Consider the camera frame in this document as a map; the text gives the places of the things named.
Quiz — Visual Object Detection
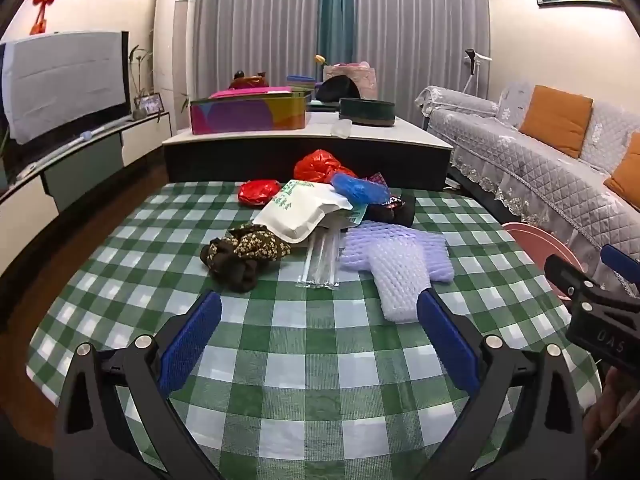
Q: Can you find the black cloth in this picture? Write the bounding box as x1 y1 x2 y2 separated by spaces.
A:
362 190 416 228

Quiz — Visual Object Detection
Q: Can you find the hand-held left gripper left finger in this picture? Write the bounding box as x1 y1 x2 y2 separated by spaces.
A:
52 289 226 480

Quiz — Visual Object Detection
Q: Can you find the blue plastic bag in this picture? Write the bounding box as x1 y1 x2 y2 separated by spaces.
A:
331 172 392 207

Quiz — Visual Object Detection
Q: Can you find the clear plastic wrapper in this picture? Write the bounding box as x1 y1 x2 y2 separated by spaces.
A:
296 225 343 290

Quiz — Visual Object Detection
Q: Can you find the black fabric pouch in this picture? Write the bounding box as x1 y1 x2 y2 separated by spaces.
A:
316 77 362 103

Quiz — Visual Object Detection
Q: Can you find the white paper bag green print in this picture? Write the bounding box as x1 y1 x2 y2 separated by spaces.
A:
252 180 353 245

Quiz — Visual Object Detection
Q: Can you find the teal curtain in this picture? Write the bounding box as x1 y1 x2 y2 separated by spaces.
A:
317 0 357 68

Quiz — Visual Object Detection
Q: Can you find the television with grey cover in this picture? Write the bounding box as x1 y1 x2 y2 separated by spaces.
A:
0 30 133 161

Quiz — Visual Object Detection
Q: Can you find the grey white television stand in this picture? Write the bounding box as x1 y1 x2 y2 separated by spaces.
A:
0 110 173 241

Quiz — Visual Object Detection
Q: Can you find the pink plastic bin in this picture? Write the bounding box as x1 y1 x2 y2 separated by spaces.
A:
501 221 593 306

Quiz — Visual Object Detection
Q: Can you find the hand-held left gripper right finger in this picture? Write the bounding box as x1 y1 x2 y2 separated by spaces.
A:
416 287 586 480

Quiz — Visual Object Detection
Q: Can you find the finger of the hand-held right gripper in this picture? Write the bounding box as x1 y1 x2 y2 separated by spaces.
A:
600 244 640 296
544 254 593 303

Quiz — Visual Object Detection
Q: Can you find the white floor lamp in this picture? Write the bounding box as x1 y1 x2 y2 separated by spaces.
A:
464 49 493 96

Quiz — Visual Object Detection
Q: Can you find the pink basket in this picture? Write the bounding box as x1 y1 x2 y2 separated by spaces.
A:
322 61 378 101

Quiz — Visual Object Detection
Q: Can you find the bamboo plant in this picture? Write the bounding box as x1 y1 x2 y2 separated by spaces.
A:
127 45 153 111

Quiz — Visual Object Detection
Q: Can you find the white top coffee table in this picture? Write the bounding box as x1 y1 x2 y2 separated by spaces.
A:
162 110 455 191

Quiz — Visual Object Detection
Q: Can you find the grey curtain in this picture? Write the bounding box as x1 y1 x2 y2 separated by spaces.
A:
352 0 491 126
192 0 323 96

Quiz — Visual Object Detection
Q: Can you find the sofa with grey quilted cover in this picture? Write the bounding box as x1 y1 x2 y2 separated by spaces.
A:
415 80 640 301

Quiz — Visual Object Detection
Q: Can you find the person's right hand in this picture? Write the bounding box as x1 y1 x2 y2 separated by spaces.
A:
582 367 640 461

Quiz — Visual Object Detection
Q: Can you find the small photo frame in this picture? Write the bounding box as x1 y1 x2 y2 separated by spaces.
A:
132 92 165 120

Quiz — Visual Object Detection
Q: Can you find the orange cushion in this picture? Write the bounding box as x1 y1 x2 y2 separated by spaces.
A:
519 85 595 160
604 132 640 211

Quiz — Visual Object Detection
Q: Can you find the colourful tin box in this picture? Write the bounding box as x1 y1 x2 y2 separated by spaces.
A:
190 91 313 136

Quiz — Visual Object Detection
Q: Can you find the dark floral cloth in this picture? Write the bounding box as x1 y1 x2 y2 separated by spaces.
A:
200 225 292 292

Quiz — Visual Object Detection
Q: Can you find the white rod blue grip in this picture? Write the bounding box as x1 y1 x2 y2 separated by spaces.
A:
15 127 108 181

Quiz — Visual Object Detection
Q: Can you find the red glossy teapot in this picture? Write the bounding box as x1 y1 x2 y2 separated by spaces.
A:
230 71 268 91

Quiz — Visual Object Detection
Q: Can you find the dark green round container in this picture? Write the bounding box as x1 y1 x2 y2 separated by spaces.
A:
338 97 397 128

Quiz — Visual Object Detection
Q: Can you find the purple foam net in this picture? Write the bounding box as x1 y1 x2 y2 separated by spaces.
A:
340 222 455 283

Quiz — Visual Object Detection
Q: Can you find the green checked tablecloth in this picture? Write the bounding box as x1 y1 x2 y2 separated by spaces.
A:
25 180 603 480

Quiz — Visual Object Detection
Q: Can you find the small red plastic bag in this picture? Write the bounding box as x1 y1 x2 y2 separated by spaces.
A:
238 179 282 207

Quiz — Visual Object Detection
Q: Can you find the maroon patterned wrapper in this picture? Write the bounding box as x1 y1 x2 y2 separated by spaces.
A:
367 172 406 210

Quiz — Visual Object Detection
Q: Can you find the large red plastic bag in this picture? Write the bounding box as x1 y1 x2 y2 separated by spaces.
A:
293 149 358 186

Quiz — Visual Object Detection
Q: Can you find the white standing air conditioner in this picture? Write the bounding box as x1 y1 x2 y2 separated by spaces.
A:
154 0 198 133

